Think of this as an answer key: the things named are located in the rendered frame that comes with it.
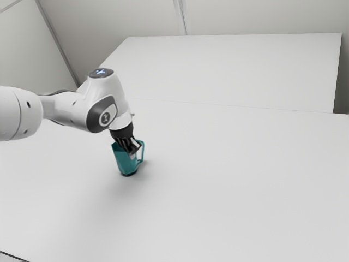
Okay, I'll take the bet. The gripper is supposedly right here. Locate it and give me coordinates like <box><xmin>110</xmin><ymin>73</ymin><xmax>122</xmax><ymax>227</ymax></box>
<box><xmin>109</xmin><ymin>124</ymin><xmax>142</xmax><ymax>160</ymax></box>

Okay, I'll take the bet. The teal faceted mug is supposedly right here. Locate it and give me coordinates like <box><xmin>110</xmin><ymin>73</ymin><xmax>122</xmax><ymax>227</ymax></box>
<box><xmin>110</xmin><ymin>139</ymin><xmax>146</xmax><ymax>177</ymax></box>

